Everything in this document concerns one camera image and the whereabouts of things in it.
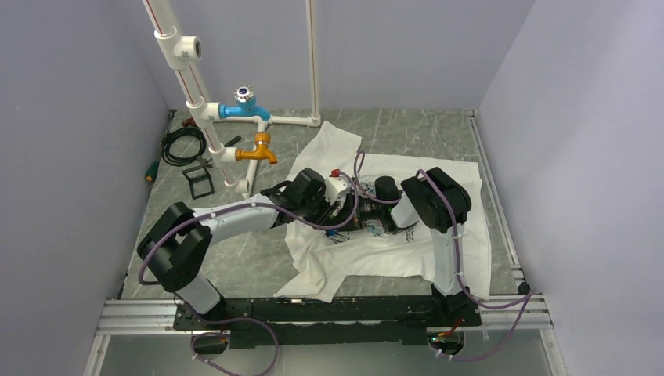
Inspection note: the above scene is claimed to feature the green handled screwdriver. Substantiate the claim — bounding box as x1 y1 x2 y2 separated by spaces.
144 161 159 183

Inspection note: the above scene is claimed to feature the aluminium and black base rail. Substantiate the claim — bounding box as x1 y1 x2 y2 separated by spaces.
96 295 554 349

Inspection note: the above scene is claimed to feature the coiled black cable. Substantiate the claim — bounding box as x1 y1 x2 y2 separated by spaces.
161 127 208 167

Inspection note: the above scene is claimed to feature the black rectangular frame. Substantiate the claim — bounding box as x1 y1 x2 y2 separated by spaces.
182 165 215 200

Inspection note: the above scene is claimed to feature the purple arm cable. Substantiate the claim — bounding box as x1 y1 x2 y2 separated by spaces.
352 149 536 363
136 174 361 376

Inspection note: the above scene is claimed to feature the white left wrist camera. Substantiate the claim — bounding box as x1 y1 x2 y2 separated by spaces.
324 169 350 204

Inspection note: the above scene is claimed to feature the black bar tool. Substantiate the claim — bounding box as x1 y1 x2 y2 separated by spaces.
223 136 242 147

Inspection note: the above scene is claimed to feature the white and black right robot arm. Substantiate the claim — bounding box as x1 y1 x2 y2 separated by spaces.
350 168 472 325

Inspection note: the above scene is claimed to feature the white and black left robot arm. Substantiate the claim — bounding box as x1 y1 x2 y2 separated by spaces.
136 168 354 329

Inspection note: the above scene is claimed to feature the brown pipe fitting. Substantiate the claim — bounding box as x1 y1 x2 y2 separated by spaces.
181 117 198 128

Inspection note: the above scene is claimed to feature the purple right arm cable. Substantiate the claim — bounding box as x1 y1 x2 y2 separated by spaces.
352 149 536 363

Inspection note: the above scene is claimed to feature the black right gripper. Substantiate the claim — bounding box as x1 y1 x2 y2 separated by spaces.
327 193 384 233

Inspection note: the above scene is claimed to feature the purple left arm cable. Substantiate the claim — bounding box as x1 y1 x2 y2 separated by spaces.
136 174 361 376

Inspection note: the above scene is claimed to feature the white floral print t-shirt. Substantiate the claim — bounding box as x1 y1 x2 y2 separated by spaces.
276 121 492 302

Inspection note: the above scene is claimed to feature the blue plastic tap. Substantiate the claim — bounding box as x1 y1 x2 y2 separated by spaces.
218 85 272 121

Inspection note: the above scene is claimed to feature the orange plastic tap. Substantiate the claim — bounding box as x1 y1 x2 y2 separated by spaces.
235 132 278 165

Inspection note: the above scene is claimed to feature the white PVC pipe frame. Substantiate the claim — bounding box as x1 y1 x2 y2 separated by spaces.
143 0 322 198

